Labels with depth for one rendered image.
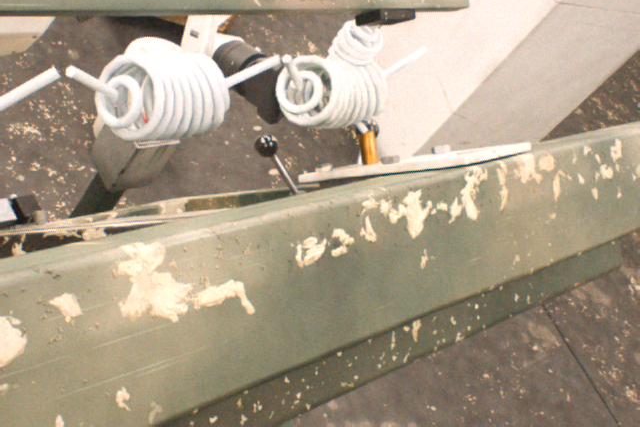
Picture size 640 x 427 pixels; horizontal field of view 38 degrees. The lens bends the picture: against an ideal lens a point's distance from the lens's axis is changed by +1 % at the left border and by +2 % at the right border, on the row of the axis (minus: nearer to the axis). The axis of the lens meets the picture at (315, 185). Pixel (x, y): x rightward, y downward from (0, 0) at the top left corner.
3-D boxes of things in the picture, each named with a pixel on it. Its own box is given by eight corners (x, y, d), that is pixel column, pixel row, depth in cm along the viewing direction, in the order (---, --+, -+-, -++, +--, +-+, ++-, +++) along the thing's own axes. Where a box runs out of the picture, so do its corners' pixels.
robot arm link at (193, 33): (231, 73, 177) (250, 5, 173) (197, 68, 170) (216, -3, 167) (209, 62, 181) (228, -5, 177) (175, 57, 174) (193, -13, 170)
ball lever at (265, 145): (299, 196, 149) (258, 130, 143) (316, 194, 146) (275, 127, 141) (287, 211, 146) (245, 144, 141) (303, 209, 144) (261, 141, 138)
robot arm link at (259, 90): (309, 59, 165) (266, 34, 172) (271, 61, 158) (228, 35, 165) (292, 122, 170) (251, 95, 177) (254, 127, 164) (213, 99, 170)
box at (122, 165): (127, 149, 223) (157, 101, 212) (150, 187, 219) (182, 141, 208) (84, 155, 215) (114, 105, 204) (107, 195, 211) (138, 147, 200)
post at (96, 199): (20, 318, 266) (122, 160, 220) (29, 336, 264) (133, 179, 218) (1, 324, 262) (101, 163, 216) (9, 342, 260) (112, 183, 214)
